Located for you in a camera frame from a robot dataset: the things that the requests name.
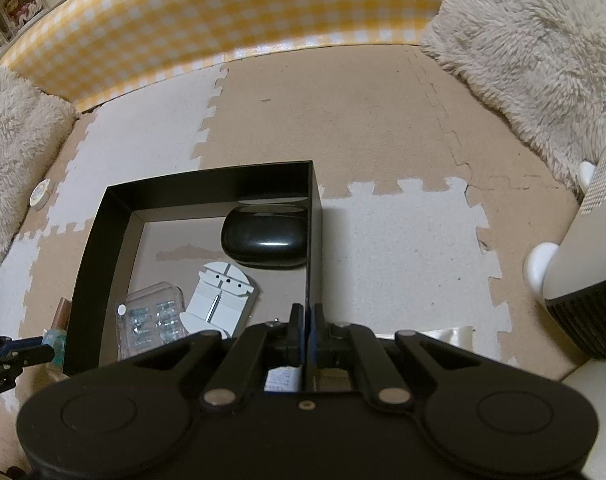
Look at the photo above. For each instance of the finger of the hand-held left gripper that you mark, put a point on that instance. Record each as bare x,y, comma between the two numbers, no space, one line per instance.
25,344
35,356

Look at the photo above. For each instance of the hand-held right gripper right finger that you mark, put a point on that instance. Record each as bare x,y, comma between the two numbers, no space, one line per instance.
317,332

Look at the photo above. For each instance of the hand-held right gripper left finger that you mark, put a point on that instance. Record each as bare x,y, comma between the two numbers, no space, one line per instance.
298,332

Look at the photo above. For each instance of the mint green bottle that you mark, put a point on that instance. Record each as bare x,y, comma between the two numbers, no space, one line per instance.
57,347

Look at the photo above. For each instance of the white watch band tool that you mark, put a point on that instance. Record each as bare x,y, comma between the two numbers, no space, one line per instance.
223,292

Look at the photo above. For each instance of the glossy black oval case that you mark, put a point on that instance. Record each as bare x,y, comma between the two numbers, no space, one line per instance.
263,237

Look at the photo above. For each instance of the black cardboard box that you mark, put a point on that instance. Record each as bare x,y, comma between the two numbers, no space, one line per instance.
98,270

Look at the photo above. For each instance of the clear plastic parts case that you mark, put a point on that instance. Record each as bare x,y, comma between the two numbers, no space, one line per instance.
150,317

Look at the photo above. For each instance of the fluffy cream cushion left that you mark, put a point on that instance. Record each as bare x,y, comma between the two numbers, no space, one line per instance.
18,160

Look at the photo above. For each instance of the fluffy cream cushion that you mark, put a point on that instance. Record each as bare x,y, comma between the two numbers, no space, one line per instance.
18,160
533,50

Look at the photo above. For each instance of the foam puzzle mat tiles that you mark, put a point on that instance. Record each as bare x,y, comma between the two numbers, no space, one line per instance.
383,135

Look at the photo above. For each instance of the white space heater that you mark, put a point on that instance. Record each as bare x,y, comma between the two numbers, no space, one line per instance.
588,260

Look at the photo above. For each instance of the fluffy cream cushion right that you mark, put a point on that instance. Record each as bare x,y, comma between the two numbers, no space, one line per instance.
533,50

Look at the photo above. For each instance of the yellow checkered fabric wall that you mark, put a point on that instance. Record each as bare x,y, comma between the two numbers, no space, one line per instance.
208,15

